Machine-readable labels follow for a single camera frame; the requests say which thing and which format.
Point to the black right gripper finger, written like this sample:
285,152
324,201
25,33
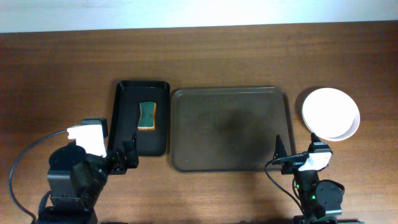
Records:
280,151
314,138

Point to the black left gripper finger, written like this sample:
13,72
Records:
134,156
127,148

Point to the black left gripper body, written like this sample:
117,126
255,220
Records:
117,160

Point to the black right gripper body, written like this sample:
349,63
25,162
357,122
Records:
296,166

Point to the pink plate with red stain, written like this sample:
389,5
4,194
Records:
331,114

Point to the green and orange sponge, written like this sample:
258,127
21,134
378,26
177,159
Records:
147,116

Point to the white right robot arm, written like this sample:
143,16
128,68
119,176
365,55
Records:
318,200

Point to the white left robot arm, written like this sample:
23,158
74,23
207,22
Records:
79,171

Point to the black small tray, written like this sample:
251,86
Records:
126,113

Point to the brown serving tray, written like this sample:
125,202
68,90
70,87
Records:
228,129

